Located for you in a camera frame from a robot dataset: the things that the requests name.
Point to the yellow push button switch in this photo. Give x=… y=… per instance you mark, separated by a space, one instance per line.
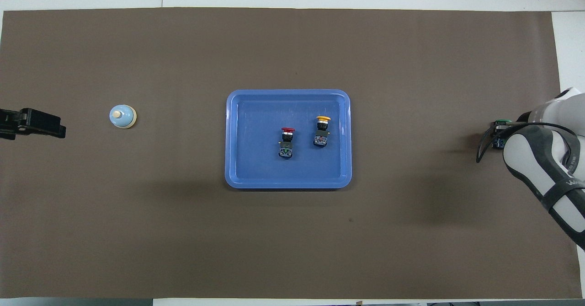
x=322 y=134

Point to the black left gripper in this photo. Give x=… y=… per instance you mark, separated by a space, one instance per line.
x=9 y=124

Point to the red push button switch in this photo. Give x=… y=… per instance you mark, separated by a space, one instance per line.
x=286 y=143

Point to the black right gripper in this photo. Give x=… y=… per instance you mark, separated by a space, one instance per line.
x=509 y=129

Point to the light blue desk bell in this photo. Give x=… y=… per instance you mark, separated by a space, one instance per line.
x=122 y=116

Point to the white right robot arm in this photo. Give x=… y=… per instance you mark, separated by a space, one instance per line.
x=525 y=159

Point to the blue plastic tray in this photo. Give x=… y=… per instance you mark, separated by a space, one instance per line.
x=256 y=159

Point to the green push button switch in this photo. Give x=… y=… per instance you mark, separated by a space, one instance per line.
x=502 y=121

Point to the brown table mat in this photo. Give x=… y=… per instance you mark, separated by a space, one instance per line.
x=183 y=242

